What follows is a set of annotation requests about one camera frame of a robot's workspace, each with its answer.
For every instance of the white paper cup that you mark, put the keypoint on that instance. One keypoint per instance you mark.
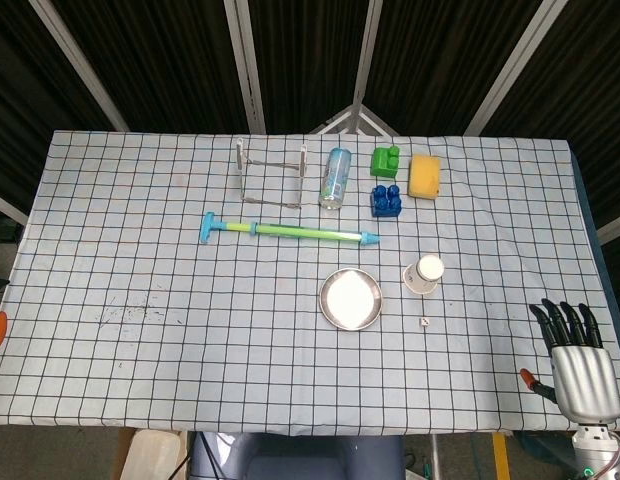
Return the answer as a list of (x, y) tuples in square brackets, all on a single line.
[(424, 275)]

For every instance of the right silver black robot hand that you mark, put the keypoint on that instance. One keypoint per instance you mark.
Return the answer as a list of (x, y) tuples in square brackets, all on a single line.
[(585, 380)]

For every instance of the yellow sponge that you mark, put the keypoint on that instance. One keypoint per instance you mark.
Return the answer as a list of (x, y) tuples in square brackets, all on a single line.
[(425, 177)]

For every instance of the blue toy building block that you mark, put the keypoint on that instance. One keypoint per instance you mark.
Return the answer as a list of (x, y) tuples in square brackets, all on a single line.
[(386, 202)]

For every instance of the blue checkered tablecloth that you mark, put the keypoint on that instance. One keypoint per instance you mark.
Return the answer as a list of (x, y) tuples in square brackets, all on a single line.
[(190, 325)]

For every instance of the grey-blue robot torso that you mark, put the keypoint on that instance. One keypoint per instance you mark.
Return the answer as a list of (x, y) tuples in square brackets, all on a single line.
[(300, 457)]

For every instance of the silver metal plate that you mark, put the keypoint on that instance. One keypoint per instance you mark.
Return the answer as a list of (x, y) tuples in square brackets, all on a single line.
[(350, 299)]

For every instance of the blue beverage can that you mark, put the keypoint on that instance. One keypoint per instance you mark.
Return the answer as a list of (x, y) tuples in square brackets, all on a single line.
[(335, 177)]

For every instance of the green blue water pump toy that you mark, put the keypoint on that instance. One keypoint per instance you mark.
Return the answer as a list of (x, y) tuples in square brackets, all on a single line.
[(295, 232)]

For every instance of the white triangular frame bracket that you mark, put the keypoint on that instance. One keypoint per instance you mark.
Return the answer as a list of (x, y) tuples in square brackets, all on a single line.
[(355, 120)]

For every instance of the green toy building block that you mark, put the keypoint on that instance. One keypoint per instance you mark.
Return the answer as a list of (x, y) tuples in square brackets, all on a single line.
[(384, 162)]

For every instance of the white aluminium frame post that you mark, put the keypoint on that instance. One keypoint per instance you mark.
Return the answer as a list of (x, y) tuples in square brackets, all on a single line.
[(515, 65), (246, 65), (365, 55), (80, 65)]

